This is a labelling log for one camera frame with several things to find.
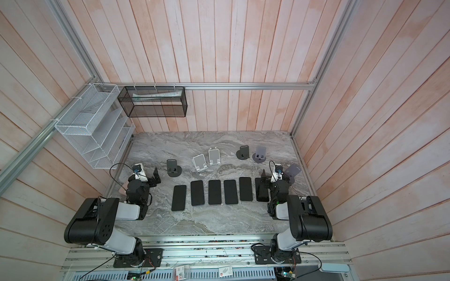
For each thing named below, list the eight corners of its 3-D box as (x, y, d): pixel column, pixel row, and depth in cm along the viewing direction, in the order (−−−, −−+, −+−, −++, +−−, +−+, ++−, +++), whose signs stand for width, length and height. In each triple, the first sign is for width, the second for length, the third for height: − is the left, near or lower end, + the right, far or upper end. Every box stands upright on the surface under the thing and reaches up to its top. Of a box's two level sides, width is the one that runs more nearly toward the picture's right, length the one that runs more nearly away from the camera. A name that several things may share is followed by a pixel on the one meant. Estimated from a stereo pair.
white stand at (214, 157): (210, 165, 107) (209, 160, 102) (208, 151, 114) (207, 145, 110) (221, 164, 107) (221, 159, 103) (218, 150, 115) (218, 144, 110)
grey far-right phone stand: (251, 160, 109) (252, 154, 104) (255, 150, 114) (257, 144, 109) (263, 164, 107) (265, 158, 102) (267, 154, 112) (269, 147, 107)
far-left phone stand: (168, 177, 102) (164, 169, 95) (170, 167, 106) (167, 159, 100) (180, 177, 102) (178, 169, 95) (182, 167, 106) (179, 159, 100)
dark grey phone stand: (236, 160, 109) (237, 153, 103) (236, 153, 113) (237, 145, 107) (248, 160, 109) (249, 153, 103) (247, 153, 113) (248, 145, 107)
